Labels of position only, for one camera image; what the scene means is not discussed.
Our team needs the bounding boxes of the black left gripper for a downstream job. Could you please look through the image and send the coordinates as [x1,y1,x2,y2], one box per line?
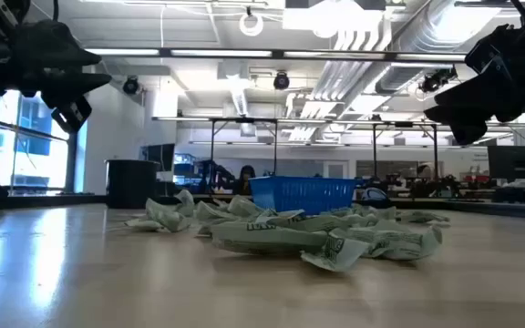
[0,20,113,109]

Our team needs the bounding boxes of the blue plastic basket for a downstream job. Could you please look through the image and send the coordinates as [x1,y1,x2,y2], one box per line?
[248,175,363,216]

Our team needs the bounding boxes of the green bills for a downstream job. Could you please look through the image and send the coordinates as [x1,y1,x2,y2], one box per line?
[255,208,307,224]

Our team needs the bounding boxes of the black monitor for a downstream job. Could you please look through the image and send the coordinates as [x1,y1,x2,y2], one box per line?
[487,145,525,182]
[139,143,177,184]

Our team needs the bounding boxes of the cluttered background workbench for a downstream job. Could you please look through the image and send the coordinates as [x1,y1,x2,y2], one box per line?
[394,171,489,200]

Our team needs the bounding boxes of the blue-framed window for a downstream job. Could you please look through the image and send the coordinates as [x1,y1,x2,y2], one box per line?
[0,88,88,195]

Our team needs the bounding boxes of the dark background desk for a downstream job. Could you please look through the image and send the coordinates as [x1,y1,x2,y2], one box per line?
[492,179,525,205]

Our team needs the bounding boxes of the black cylindrical container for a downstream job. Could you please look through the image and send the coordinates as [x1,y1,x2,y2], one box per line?
[105,159,160,210]

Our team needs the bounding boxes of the dark blue rounded object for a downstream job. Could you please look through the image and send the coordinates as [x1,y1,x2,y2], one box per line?
[360,186,394,210]

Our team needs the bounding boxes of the blue storage shelf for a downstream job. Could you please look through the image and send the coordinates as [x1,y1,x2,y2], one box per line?
[173,153,200,192]

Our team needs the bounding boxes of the person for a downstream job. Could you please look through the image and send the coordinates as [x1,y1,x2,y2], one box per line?
[236,164,257,196]

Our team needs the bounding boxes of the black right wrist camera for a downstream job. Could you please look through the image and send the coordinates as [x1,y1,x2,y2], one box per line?
[448,121,490,147]

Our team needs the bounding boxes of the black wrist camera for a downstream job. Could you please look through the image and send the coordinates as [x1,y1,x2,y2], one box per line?
[51,96,93,135]
[448,121,490,147]

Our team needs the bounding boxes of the black ceiling camera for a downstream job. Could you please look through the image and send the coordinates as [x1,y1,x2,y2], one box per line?
[419,67,458,95]
[273,71,291,91]
[122,76,141,96]

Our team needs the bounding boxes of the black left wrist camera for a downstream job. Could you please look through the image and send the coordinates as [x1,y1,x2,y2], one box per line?
[51,96,93,135]

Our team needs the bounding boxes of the black background frame stand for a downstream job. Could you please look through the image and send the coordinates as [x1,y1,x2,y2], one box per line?
[371,120,439,179]
[209,117,279,177]

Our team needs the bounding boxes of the silver ventilation duct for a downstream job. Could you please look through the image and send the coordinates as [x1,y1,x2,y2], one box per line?
[374,0,503,95]

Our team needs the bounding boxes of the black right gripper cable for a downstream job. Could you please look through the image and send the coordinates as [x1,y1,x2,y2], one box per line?
[510,0,525,26]

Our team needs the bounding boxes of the black ceiling light rail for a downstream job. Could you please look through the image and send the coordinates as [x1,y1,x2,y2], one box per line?
[84,47,468,64]

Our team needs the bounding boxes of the white ceiling ring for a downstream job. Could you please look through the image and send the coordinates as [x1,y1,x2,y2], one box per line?
[238,12,264,37]

